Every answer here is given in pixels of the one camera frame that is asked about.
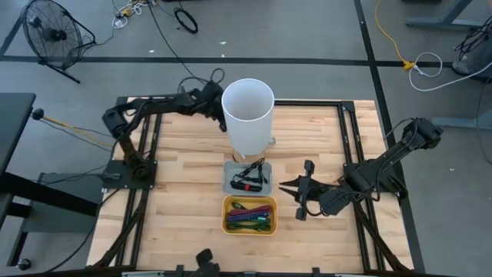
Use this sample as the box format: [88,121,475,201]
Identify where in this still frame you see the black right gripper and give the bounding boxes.
[278,160,328,222]

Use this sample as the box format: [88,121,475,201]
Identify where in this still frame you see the black cable with red band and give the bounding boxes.
[229,179,264,193]

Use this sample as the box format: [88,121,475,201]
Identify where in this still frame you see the white cylindrical lamp shade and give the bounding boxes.
[221,78,275,157]

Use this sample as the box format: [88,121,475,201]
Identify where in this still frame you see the wooden lamp base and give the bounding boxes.
[232,148,267,164]

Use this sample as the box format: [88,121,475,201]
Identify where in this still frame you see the grey plastic bin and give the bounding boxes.
[222,160,274,197]

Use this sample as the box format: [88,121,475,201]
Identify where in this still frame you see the yellow plastic bin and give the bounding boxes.
[221,194,278,237]

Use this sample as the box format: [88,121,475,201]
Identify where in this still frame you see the black bulky object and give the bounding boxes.
[194,248,221,277]

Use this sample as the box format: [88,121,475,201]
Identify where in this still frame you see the black floor fan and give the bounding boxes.
[21,0,97,85]

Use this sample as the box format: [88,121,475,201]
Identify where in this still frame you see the grey desk foot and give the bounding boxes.
[430,114,492,132]

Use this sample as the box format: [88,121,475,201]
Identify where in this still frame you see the black side table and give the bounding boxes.
[0,92,101,270]

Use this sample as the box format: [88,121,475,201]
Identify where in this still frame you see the dark grey rounded object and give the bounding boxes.
[451,40,492,83]

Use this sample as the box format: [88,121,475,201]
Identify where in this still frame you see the grey desk leg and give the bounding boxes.
[405,0,492,32]

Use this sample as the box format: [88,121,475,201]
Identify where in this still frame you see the long black power cable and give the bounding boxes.
[147,0,211,84]

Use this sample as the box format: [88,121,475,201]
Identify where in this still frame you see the coiled black cable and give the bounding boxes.
[173,6,200,35]

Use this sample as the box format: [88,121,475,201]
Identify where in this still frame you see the black aluminium table frame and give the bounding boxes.
[91,95,414,277]

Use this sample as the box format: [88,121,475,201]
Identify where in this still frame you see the white cable bundle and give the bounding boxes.
[111,0,155,30]

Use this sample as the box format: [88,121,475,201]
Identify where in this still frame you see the white looped cable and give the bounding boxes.
[408,52,492,93]

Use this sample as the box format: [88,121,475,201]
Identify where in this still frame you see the black knob with yellow cable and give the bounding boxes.
[30,108,116,149]

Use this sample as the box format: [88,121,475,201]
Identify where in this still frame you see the yellow extension cord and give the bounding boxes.
[374,0,417,71]

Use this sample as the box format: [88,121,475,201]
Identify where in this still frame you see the black cable tangle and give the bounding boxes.
[453,25,492,58]

